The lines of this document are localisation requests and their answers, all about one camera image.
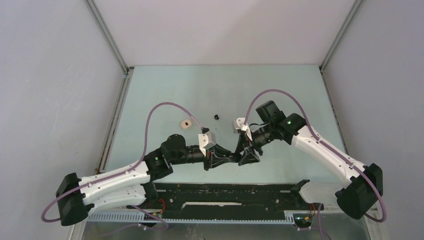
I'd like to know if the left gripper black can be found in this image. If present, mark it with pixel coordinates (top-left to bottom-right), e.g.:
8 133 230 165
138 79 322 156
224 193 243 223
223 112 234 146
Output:
170 144 232 171

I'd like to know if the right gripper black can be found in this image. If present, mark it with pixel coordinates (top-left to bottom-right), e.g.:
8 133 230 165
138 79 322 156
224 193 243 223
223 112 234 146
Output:
235 122 276 166

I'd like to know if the pink earbud charging case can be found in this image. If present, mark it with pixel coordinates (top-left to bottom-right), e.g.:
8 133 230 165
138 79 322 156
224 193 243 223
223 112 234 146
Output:
180 119 193 130

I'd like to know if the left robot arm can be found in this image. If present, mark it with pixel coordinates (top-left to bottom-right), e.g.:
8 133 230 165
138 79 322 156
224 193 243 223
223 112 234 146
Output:
55 134 242 226

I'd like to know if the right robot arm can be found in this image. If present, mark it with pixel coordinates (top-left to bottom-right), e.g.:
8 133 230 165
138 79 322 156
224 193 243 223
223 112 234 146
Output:
233 100 383 220

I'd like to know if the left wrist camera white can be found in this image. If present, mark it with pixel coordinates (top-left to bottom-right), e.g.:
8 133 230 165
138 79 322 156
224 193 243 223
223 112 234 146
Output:
198 130 217 150

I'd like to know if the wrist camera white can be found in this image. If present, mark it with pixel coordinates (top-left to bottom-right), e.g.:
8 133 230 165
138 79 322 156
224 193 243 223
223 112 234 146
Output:
232 117 253 141
198 130 217 150

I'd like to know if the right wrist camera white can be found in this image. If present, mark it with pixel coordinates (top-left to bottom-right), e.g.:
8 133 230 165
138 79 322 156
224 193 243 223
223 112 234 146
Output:
232 117 253 141

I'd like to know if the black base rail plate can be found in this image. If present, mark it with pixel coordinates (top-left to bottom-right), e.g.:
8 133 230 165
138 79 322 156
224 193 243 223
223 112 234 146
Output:
138 182 324 222

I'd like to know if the white slotted cable duct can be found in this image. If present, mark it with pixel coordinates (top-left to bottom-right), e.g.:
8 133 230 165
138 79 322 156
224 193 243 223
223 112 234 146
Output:
86 211 299 225

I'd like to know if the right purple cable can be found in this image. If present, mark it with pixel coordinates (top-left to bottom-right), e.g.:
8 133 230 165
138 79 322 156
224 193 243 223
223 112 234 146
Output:
243 88 388 240

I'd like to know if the purple cable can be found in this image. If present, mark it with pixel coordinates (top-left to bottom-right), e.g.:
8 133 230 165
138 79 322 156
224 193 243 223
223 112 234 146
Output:
41 101 208 223
243 88 388 240

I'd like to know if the right aluminium frame post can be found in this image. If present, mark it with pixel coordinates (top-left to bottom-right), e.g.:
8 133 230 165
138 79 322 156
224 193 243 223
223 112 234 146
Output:
319 0 365 74

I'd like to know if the aluminium frame post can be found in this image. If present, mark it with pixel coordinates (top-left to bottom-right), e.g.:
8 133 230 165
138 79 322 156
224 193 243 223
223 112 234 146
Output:
319 0 365 74
83 0 129 75

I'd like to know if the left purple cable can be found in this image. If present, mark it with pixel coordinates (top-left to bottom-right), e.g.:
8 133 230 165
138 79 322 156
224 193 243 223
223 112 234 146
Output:
41 101 208 223

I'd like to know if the left aluminium frame post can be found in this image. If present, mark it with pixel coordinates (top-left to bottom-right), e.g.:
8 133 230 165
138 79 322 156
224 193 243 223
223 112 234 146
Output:
83 0 129 75

